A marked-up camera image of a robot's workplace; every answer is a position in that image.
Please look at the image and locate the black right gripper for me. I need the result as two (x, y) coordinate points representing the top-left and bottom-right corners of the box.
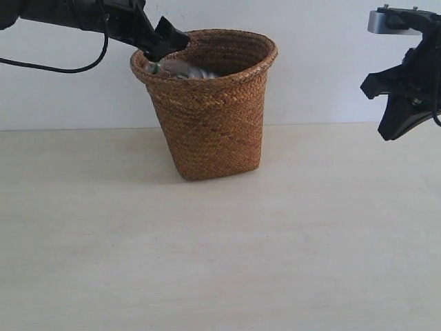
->
(360, 7), (440, 141)

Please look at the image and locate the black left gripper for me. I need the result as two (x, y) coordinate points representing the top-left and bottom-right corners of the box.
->
(103, 0), (190, 62)

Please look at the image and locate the clear plastic bottle green label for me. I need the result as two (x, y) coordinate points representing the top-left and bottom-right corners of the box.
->
(143, 59), (218, 79)

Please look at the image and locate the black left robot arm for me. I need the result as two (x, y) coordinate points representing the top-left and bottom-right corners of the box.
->
(1, 0), (190, 61)

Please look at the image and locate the brown woven wicker basket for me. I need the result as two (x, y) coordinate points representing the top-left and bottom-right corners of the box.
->
(130, 29), (278, 181)

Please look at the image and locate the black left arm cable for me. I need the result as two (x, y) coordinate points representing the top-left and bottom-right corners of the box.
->
(0, 13), (110, 74)

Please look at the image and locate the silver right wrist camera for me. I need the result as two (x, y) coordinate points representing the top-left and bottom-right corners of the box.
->
(367, 5), (421, 35)

